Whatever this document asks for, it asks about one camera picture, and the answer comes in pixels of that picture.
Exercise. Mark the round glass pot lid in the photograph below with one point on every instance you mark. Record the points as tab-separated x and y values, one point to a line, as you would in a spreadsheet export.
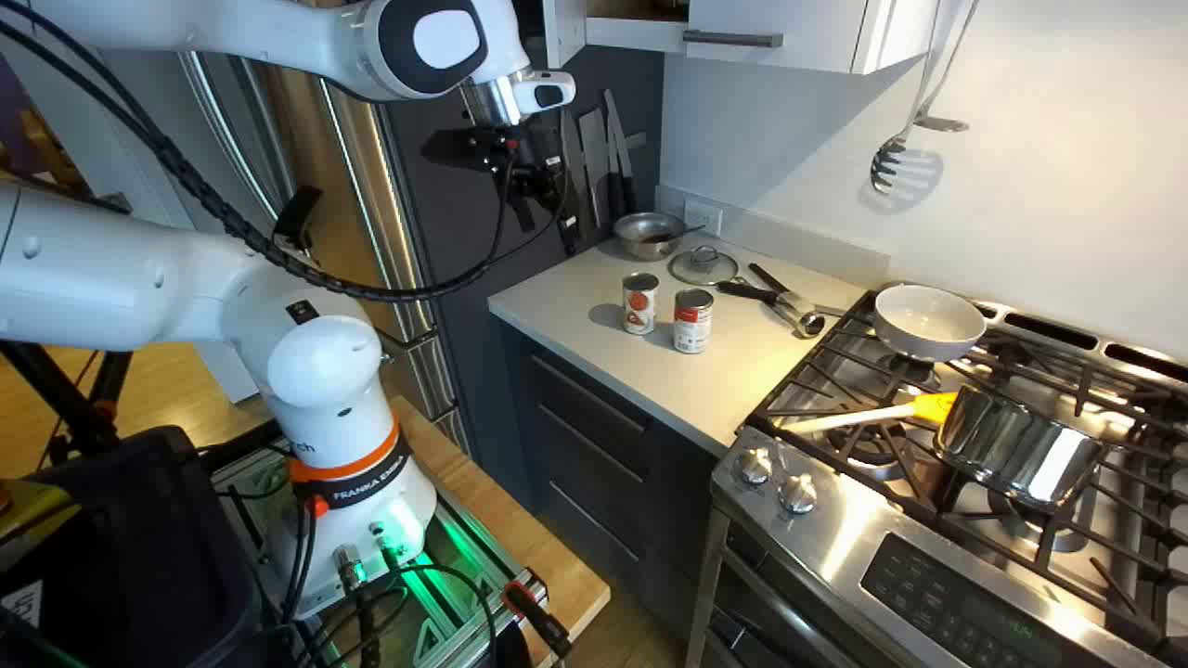
703	265

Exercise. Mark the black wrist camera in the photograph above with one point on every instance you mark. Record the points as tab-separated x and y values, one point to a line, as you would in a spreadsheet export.
464	147

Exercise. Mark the red black clamp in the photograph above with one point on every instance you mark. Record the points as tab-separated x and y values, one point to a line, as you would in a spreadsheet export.
541	615

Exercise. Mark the stainless steel gas stove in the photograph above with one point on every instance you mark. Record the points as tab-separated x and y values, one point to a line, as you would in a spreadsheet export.
942	580

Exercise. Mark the black tripod stand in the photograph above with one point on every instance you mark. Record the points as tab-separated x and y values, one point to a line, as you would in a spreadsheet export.
58	393

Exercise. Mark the stainless steel refrigerator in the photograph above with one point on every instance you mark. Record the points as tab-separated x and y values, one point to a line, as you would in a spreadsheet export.
374	208

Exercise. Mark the shiny steel pot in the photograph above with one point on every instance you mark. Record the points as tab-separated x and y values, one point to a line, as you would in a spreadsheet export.
1014	448

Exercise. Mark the silver stove knob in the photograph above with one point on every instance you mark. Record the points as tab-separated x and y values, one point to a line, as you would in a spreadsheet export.
800	495
755	466

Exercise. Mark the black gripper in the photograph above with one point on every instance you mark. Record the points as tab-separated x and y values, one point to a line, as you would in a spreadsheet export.
521	170

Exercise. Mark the white wall outlet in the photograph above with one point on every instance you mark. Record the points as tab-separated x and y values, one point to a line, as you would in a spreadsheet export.
703	217

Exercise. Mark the hanging slotted metal spatula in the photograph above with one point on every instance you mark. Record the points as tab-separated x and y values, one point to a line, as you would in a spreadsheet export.
909	173

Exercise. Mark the dark grey drawer cabinet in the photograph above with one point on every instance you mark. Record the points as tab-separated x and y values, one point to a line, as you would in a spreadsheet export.
595	468

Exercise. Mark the white can red band label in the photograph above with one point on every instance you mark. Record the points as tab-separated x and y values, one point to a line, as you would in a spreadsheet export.
692	322

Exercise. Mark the white frying pan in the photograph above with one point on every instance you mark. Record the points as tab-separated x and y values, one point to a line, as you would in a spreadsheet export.
928	322

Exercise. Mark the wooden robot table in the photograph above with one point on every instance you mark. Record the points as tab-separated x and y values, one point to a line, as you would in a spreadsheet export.
521	526

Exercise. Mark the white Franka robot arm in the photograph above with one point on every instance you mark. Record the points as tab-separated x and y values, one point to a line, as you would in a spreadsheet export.
98	273

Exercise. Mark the small metal bowl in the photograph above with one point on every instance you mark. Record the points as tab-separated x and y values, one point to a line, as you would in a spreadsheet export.
647	236

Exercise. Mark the white wall cabinet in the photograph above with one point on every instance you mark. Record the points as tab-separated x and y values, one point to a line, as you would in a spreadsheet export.
805	32

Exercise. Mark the white can tomato picture label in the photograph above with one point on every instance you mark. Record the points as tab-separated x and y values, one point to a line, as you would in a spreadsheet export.
639	303

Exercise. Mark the black fabric bag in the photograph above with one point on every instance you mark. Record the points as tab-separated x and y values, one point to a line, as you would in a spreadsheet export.
124	558

